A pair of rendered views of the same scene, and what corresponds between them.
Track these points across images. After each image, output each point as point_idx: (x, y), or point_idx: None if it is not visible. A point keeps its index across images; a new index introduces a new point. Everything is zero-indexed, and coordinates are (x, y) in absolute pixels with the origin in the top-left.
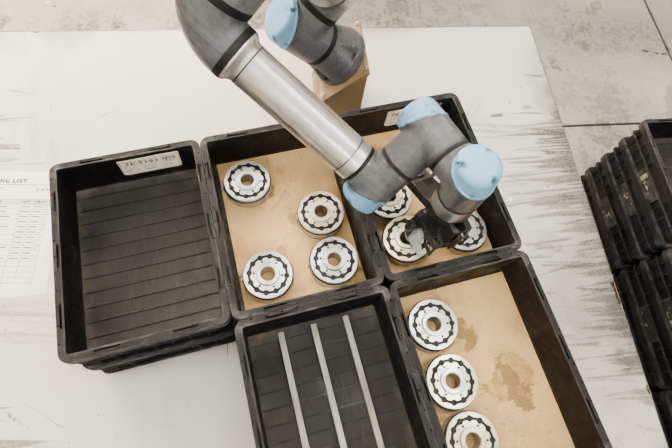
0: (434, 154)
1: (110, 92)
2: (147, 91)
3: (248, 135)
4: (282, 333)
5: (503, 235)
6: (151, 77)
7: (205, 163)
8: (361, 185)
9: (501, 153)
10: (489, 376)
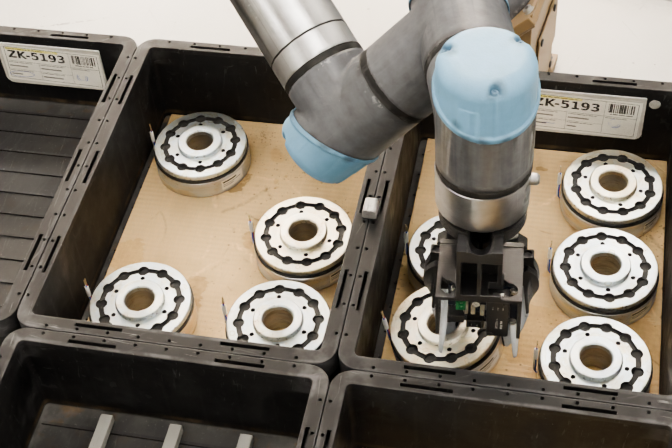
0: (430, 46)
1: None
2: (153, 5)
3: (229, 55)
4: (109, 417)
5: (668, 389)
6: None
7: (128, 76)
8: (305, 103)
9: None
10: None
